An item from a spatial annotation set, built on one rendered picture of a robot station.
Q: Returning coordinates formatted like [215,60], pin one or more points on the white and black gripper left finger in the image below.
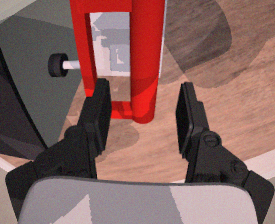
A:
[70,156]

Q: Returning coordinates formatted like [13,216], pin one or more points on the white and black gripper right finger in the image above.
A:
[211,158]

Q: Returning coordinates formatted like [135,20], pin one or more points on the grey flat base plate with bolts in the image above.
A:
[111,42]

